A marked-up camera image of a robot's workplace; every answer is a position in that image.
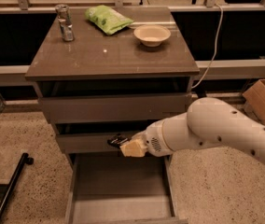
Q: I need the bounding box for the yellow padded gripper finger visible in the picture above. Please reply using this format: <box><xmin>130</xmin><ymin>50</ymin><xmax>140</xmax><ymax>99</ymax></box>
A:
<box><xmin>120</xmin><ymin>135</ymin><xmax>147</xmax><ymax>158</ymax></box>

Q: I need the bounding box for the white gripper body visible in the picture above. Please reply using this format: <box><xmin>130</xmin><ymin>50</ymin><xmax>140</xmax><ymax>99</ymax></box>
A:
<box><xmin>144</xmin><ymin>120</ymin><xmax>170</xmax><ymax>157</ymax></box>

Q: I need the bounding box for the black rxbar chocolate wrapper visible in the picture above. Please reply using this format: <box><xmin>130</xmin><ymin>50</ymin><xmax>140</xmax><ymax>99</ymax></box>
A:
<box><xmin>107</xmin><ymin>133</ymin><xmax>130</xmax><ymax>148</ymax></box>

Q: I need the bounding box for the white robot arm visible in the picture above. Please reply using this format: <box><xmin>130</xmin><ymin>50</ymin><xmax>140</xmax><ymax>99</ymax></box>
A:
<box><xmin>120</xmin><ymin>97</ymin><xmax>265</xmax><ymax>165</ymax></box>

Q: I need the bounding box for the grey top drawer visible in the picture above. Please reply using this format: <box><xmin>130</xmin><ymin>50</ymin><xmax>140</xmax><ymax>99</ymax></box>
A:
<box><xmin>39</xmin><ymin>93</ymin><xmax>191</xmax><ymax>124</ymax></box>

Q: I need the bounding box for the grey open bottom drawer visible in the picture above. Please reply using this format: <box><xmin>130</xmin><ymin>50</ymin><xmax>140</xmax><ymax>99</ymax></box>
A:
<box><xmin>65</xmin><ymin>152</ymin><xmax>188</xmax><ymax>224</ymax></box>

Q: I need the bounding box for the grey middle drawer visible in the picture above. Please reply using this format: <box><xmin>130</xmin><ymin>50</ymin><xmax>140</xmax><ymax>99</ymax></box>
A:
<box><xmin>55</xmin><ymin>130</ymin><xmax>149</xmax><ymax>155</ymax></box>

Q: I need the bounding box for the grey drawer cabinet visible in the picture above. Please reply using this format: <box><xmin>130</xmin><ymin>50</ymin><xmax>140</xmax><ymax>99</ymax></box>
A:
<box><xmin>24</xmin><ymin>6</ymin><xmax>201</xmax><ymax>161</ymax></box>

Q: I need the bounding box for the black metal stand leg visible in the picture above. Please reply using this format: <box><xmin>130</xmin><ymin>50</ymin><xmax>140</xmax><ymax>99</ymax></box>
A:
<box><xmin>0</xmin><ymin>153</ymin><xmax>34</xmax><ymax>219</ymax></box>

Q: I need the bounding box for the green chip bag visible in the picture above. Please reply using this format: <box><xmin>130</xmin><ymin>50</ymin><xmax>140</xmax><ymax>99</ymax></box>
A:
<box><xmin>85</xmin><ymin>5</ymin><xmax>133</xmax><ymax>35</ymax></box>

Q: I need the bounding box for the silver drink can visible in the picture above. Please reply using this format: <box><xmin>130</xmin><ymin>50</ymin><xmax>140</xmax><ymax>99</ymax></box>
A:
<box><xmin>55</xmin><ymin>4</ymin><xmax>75</xmax><ymax>42</ymax></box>

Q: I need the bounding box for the white power cable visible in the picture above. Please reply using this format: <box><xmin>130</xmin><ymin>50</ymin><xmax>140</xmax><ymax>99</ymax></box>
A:
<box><xmin>191</xmin><ymin>3</ymin><xmax>225</xmax><ymax>90</ymax></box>

